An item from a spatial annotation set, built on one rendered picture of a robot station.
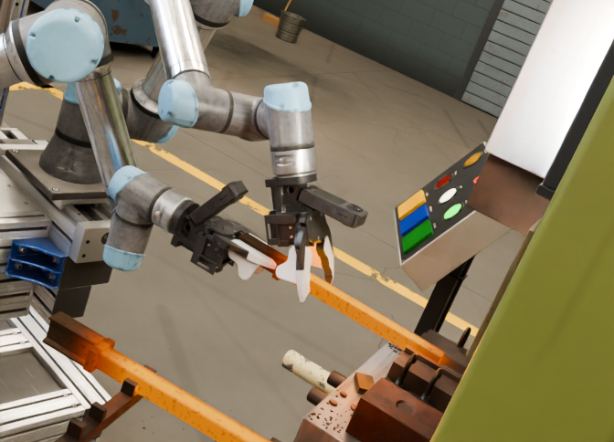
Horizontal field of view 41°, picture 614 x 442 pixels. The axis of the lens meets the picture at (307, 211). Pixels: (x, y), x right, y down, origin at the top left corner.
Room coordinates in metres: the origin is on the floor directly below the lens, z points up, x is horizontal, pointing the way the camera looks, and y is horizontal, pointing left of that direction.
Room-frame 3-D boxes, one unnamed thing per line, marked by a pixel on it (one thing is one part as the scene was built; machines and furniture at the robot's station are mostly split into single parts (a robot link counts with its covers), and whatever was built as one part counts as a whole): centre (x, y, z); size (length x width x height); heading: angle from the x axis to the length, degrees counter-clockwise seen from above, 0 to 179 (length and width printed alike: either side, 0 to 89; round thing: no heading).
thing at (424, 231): (1.68, -0.25, 1.01); 0.07 x 0.05 x 0.07; 4
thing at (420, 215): (1.78, -0.24, 1.01); 0.07 x 0.05 x 0.07; 4
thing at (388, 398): (1.05, -0.24, 0.95); 0.12 x 0.09 x 0.07; 69
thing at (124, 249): (1.43, 0.31, 0.89); 0.11 x 0.08 x 0.11; 17
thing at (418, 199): (1.88, -0.23, 1.01); 0.07 x 0.05 x 0.07; 4
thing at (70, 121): (1.79, 0.55, 0.98); 0.13 x 0.12 x 0.14; 125
